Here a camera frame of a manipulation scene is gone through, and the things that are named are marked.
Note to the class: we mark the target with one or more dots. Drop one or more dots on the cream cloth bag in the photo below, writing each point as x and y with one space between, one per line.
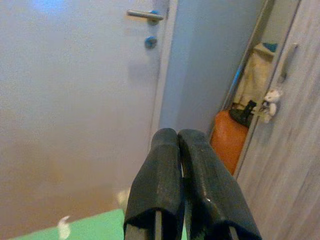
255 75

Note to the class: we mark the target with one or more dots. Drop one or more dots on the white room door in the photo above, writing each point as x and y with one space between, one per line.
75 100

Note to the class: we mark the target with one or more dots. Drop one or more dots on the orange container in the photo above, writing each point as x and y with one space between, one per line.
226 142

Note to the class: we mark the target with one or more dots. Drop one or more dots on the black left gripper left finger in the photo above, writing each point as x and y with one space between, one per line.
160 180

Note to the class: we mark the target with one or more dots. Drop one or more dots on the green floor mat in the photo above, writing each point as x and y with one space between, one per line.
82 226

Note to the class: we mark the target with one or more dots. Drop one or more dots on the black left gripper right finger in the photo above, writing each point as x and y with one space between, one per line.
212 185

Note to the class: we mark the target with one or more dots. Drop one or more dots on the round door lock rosette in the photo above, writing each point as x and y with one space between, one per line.
150 42

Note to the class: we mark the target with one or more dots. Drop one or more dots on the grey wood-grain cabinet door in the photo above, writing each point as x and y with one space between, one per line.
282 140

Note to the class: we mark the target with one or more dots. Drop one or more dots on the blue stick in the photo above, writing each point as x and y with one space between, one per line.
235 78

